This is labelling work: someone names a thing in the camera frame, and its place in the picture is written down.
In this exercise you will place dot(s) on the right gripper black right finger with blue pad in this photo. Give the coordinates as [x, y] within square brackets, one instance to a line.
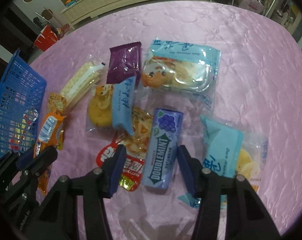
[247, 217]

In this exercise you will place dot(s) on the broom and mop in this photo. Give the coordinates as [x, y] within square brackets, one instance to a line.
[49, 17]

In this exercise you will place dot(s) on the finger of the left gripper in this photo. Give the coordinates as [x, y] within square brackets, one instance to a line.
[38, 162]
[13, 162]

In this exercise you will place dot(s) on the pink gift bag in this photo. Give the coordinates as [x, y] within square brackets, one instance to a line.
[252, 5]

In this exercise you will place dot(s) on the light blue cake packet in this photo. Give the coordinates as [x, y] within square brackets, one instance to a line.
[232, 150]

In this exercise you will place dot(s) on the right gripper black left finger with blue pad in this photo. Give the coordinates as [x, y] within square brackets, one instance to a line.
[57, 216]

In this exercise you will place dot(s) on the red paper bag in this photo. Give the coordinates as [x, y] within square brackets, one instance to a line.
[46, 38]

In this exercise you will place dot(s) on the large blue cake packet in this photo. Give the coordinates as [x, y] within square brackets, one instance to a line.
[182, 67]

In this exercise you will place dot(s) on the orange snack bar packet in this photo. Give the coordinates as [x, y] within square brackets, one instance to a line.
[48, 136]

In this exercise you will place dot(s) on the pink quilted table cloth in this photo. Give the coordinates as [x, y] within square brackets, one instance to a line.
[259, 88]

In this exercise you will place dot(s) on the purple Doublemint gum box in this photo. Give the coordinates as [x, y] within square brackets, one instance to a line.
[161, 152]

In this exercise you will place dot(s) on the red spicy snack packet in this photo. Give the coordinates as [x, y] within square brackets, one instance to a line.
[136, 146]

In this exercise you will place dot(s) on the clear packed soda crackers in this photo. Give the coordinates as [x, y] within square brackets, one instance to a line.
[87, 75]

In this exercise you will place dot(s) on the blue plastic basket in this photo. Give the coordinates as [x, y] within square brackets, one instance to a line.
[22, 91]

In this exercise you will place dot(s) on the purple snack packet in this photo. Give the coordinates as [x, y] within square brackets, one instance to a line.
[125, 61]

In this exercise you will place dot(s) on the blue cookie packet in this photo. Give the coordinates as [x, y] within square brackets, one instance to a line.
[111, 106]

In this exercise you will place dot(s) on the small orange candy packet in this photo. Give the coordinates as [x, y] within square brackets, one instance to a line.
[56, 103]

